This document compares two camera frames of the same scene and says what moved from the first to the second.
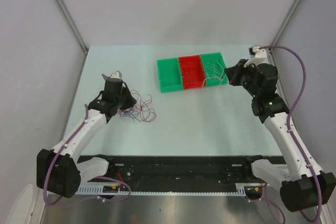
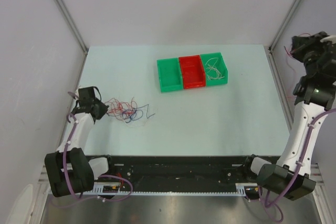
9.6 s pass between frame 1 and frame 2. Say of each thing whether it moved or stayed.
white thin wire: moved
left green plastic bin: stayed
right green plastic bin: stayed
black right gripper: moved
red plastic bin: stayed
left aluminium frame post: stayed
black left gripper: moved
